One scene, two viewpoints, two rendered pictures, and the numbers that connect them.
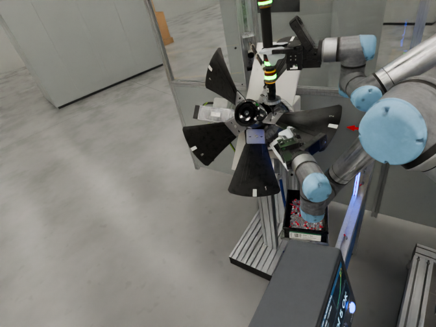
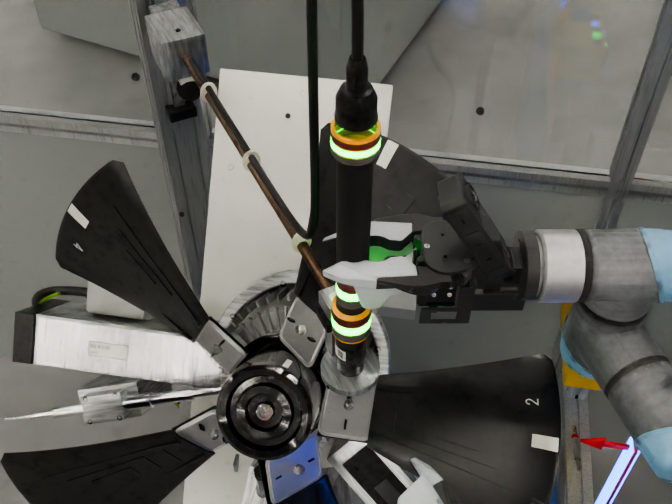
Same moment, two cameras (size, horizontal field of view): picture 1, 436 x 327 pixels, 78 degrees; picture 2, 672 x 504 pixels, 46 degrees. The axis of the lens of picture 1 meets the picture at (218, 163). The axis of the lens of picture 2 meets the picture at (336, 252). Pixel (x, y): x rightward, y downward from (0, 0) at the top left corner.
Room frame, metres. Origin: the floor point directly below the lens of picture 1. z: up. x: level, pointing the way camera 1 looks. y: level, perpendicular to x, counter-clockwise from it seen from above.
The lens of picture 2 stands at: (0.53, 0.02, 2.05)
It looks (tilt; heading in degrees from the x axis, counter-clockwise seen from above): 47 degrees down; 329
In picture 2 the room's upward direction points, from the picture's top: straight up
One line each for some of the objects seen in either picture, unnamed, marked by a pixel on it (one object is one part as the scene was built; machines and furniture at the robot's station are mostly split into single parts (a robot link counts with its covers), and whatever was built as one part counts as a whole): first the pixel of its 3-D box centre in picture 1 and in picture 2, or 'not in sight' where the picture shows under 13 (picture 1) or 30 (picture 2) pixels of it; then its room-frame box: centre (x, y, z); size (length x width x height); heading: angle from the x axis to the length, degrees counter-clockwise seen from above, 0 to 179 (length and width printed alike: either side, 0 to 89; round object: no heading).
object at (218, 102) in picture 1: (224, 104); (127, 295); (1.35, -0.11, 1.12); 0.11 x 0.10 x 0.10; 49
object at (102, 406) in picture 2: not in sight; (106, 405); (1.22, -0.01, 1.08); 0.07 x 0.04 x 0.06; 60
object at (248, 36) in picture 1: (248, 41); (176, 42); (1.61, -0.33, 1.35); 0.10 x 0.07 x 0.08; 174
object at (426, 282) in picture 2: (285, 49); (418, 272); (0.93, -0.31, 1.46); 0.09 x 0.05 x 0.02; 68
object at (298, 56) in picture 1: (303, 54); (471, 270); (0.92, -0.38, 1.43); 0.12 x 0.08 x 0.09; 59
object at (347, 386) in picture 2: (270, 89); (346, 340); (0.99, -0.27, 1.31); 0.09 x 0.07 x 0.10; 174
